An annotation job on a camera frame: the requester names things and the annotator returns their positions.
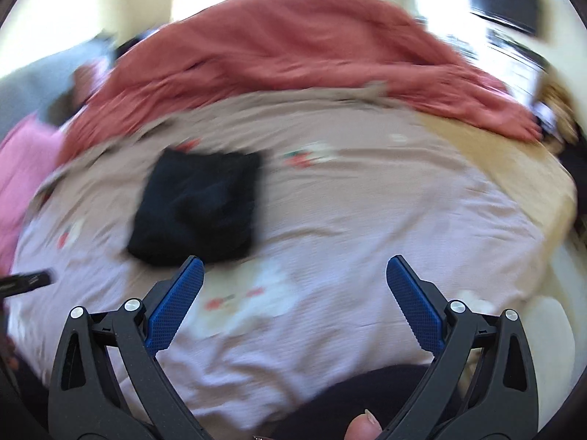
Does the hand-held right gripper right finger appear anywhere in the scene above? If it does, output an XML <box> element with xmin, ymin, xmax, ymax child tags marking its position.
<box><xmin>380</xmin><ymin>256</ymin><xmax>538</xmax><ymax>440</ymax></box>

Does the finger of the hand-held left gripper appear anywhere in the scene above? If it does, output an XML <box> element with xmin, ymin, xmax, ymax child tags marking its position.
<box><xmin>0</xmin><ymin>271</ymin><xmax>55</xmax><ymax>296</ymax></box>

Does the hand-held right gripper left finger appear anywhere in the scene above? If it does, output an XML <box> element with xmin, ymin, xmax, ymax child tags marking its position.
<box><xmin>48</xmin><ymin>257</ymin><xmax>212</xmax><ymax>440</ymax></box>

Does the black sweater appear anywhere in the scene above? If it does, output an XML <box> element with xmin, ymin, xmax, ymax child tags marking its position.
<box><xmin>126</xmin><ymin>148</ymin><xmax>263</xmax><ymax>267</ymax></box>

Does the person's right hand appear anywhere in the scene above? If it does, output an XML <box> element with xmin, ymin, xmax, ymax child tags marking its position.
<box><xmin>345</xmin><ymin>410</ymin><xmax>383</xmax><ymax>440</ymax></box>

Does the person's left leg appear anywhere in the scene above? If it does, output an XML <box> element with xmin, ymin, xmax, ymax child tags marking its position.
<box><xmin>0</xmin><ymin>325</ymin><xmax>51</xmax><ymax>440</ymax></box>

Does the person's leg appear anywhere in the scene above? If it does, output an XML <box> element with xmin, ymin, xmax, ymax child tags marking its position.
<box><xmin>273</xmin><ymin>364</ymin><xmax>434</xmax><ymax>440</ymax></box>
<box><xmin>0</xmin><ymin>325</ymin><xmax>51</xmax><ymax>440</ymax></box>

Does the pink quilted blanket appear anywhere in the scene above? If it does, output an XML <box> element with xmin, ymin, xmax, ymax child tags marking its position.
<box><xmin>0</xmin><ymin>114</ymin><xmax>65</xmax><ymax>276</ymax></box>

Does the printed bed sheet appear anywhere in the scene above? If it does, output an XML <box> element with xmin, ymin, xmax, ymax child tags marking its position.
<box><xmin>9</xmin><ymin>87</ymin><xmax>551</xmax><ymax>422</ymax></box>

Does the person's right leg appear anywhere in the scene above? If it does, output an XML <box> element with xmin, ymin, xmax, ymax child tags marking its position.
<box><xmin>273</xmin><ymin>364</ymin><xmax>434</xmax><ymax>440</ymax></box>

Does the cream yellow mattress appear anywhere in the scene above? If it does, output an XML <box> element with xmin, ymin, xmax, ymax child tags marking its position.
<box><xmin>413</xmin><ymin>110</ymin><xmax>583</xmax><ymax>312</ymax></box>

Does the salmon red blanket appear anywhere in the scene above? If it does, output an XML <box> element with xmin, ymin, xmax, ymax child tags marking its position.
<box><xmin>57</xmin><ymin>0</ymin><xmax>544</xmax><ymax>161</ymax></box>

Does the black monitor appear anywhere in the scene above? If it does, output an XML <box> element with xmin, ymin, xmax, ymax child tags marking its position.
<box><xmin>465</xmin><ymin>0</ymin><xmax>542</xmax><ymax>35</ymax></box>

